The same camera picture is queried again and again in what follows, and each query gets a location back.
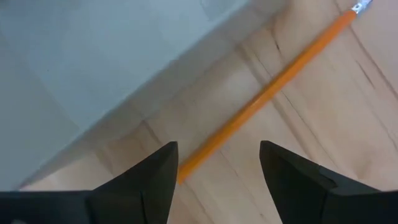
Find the grey plastic storage bin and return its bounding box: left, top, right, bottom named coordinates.
left=0, top=0, right=287, bottom=191

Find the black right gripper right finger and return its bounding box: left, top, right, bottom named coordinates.
left=260, top=140, right=398, bottom=224

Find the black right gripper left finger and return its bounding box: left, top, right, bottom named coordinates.
left=0, top=141, right=179, bottom=224

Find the orange pencil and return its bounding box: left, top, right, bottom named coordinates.
left=177, top=0, right=374, bottom=185

